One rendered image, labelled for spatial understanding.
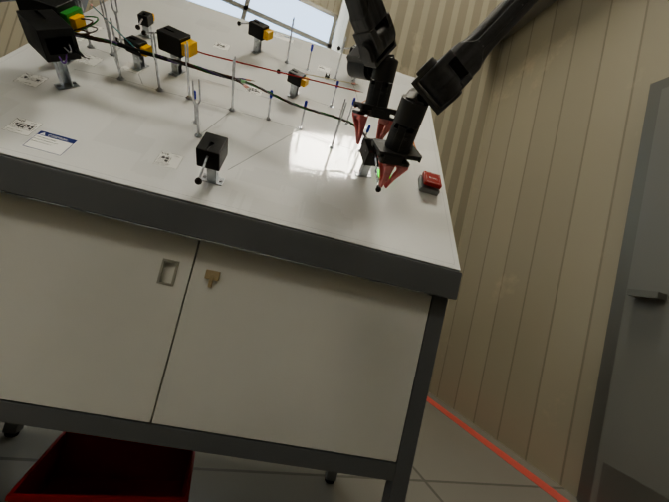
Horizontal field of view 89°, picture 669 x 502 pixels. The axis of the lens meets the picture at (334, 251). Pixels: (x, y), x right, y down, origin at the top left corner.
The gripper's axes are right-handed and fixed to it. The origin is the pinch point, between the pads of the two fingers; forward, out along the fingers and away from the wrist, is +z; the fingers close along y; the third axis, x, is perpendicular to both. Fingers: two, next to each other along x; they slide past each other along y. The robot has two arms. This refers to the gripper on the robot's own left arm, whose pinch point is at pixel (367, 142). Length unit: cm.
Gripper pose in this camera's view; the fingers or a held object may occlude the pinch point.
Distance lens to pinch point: 93.8
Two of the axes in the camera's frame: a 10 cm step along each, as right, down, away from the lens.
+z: -1.9, 8.8, 4.3
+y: -9.5, -0.5, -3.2
